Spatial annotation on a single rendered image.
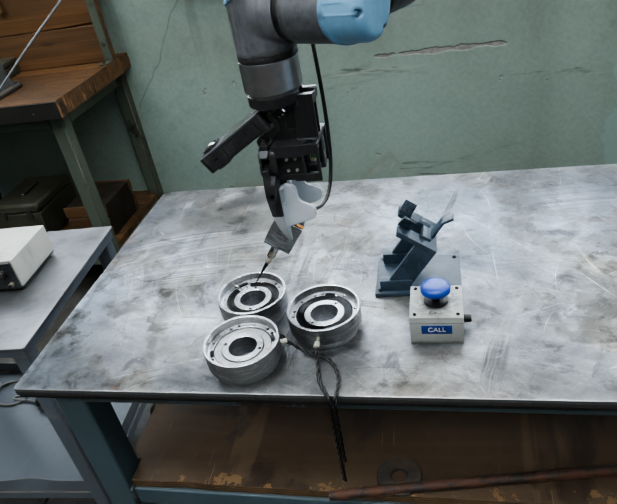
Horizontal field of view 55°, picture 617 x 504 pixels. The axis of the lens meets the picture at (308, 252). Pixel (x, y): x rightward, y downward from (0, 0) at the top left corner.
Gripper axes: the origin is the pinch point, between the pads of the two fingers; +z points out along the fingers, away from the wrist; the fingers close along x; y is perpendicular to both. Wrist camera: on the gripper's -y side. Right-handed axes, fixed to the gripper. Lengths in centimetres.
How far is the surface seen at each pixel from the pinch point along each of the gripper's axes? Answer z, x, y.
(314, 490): 38.2, -16.9, 0.8
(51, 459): 72, 11, -77
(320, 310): 11.3, -5.7, 4.2
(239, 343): 11.2, -12.7, -6.4
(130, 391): 13.1, -20.1, -20.7
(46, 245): 21, 33, -69
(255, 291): 10.5, -1.6, -6.6
